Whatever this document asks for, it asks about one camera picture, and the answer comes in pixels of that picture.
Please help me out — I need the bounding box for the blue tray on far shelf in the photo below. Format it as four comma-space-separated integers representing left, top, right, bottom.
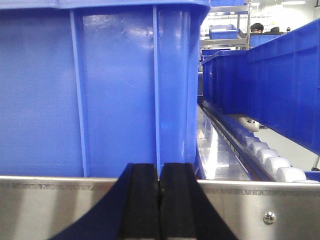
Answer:
209, 24, 239, 40

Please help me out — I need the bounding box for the blue crate on right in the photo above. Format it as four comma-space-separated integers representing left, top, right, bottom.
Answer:
202, 20, 320, 154

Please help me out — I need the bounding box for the person in background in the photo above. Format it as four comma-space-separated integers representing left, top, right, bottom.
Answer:
250, 22, 264, 34

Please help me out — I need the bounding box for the white roller track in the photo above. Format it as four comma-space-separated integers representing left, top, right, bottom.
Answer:
200, 100, 319, 184

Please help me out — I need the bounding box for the rail screw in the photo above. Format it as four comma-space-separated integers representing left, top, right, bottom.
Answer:
263, 211, 277, 225

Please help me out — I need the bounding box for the stainless steel shelf rail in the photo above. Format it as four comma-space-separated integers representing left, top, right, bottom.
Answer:
0, 175, 320, 240

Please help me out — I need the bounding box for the large blue plastic crate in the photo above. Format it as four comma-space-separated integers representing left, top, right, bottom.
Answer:
0, 0, 211, 177

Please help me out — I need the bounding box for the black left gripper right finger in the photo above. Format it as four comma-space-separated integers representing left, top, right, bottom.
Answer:
159, 163, 237, 240

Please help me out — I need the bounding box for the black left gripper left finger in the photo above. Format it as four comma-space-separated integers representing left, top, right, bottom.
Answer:
52, 163, 160, 240

